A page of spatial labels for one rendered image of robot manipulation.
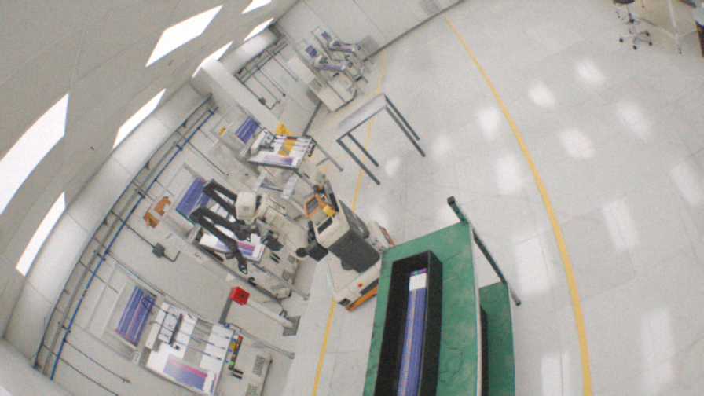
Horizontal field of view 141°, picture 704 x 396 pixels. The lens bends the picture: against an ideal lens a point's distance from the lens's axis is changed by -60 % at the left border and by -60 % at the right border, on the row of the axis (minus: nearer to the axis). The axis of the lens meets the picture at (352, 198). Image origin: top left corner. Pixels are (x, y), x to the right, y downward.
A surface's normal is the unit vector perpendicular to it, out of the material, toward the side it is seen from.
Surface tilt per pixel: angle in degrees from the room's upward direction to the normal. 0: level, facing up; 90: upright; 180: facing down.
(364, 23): 90
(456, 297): 0
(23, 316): 90
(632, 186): 0
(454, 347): 0
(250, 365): 89
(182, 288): 90
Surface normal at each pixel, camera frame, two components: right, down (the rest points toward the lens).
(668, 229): -0.63, -0.61
